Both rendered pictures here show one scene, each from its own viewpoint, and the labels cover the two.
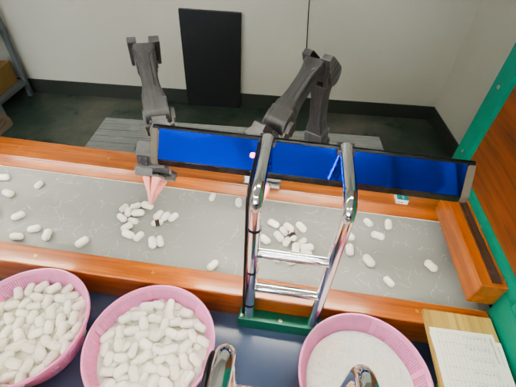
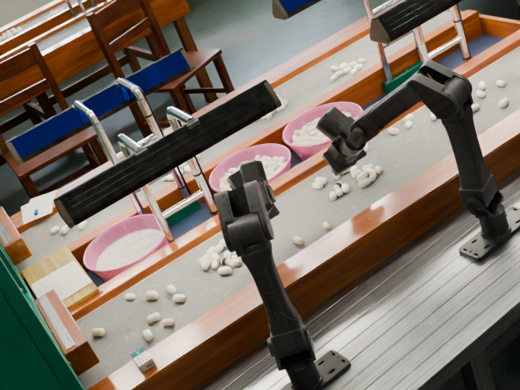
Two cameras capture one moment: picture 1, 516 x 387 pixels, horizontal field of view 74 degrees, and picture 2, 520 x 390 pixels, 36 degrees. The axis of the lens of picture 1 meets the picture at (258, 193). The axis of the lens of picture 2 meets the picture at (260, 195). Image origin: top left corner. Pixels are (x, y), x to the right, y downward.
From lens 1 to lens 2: 243 cm
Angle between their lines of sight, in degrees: 105
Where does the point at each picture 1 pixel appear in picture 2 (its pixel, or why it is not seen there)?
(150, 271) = (293, 172)
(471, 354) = (62, 289)
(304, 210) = (237, 288)
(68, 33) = not seen: outside the picture
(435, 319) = (87, 289)
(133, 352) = not seen: hidden behind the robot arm
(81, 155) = (486, 141)
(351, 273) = (162, 282)
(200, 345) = not seen: hidden behind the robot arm
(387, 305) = (124, 277)
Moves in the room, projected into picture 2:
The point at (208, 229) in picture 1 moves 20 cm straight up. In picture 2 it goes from (298, 217) to (274, 155)
